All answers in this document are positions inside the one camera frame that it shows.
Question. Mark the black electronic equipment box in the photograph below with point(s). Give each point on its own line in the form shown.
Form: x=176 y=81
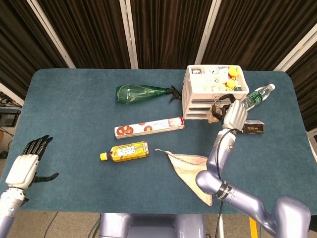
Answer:
x=8 y=119

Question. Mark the yellow label tea bottle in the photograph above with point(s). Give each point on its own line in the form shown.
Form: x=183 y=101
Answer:
x=126 y=151

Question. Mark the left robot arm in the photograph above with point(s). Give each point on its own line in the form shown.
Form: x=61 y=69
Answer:
x=8 y=213

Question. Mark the blue felt table cover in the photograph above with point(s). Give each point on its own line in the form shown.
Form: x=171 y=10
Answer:
x=74 y=111

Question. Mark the green plastic spray bottle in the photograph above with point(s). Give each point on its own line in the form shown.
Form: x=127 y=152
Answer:
x=133 y=93

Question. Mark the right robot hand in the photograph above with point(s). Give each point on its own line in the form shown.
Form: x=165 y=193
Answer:
x=235 y=116

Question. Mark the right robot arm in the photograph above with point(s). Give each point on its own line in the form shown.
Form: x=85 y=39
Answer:
x=247 y=198

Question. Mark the white partition frame post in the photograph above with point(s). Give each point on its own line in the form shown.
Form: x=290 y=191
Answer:
x=207 y=32
x=128 y=34
x=52 y=34
x=11 y=94
x=297 y=47

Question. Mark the lilac robot torso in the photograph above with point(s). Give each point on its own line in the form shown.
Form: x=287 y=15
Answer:
x=153 y=225

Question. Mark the white drawer organizer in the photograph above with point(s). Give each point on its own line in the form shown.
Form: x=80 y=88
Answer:
x=198 y=95

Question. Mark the cream woven dish cloth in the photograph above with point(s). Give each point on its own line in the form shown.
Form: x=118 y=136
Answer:
x=183 y=168

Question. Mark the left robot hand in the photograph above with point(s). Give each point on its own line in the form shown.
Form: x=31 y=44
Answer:
x=22 y=171

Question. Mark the clear water bottle green label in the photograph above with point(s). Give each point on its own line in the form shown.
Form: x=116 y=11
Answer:
x=257 y=98

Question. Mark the yellow duck toy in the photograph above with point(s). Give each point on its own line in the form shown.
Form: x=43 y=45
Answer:
x=233 y=71
x=231 y=84

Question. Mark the long white cling film box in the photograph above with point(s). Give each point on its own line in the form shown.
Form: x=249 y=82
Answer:
x=148 y=127

